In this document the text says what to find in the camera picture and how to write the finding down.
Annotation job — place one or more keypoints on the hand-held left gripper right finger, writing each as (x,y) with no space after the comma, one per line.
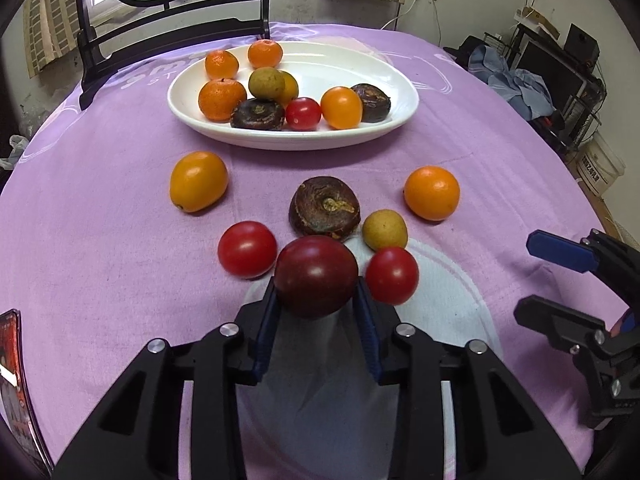
(369,332)

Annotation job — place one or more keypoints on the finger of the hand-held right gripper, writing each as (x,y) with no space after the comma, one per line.
(555,320)
(560,252)

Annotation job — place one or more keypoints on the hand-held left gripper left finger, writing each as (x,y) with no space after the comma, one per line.
(264,332)

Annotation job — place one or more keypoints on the dark red cherry tomato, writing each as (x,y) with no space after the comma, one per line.
(316,276)

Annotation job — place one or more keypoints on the brown water chestnut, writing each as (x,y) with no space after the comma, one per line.
(372,102)
(325,206)
(257,114)

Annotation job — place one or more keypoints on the orange cherry tomato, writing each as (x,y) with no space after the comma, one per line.
(341,107)
(432,193)
(198,181)

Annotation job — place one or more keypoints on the orange mandarin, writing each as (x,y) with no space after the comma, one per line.
(222,99)
(265,53)
(221,64)

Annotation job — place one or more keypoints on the large yellow-green cherry tomato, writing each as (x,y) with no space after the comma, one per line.
(266,82)

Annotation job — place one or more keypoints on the white oval plate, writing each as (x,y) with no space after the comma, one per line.
(310,67)

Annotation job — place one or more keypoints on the white bucket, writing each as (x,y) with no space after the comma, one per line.
(600,166)

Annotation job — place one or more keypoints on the light blue cloth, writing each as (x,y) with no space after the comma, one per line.
(515,85)

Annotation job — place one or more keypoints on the black monitor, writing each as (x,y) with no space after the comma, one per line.
(547,70)

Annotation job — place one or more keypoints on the purple tablecloth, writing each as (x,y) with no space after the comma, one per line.
(100,240)

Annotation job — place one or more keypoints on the black speaker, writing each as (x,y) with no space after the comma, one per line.
(582,42)

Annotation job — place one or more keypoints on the small cardboard box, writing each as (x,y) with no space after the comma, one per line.
(537,16)

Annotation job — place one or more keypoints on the white plastic bag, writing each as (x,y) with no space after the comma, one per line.
(12,149)

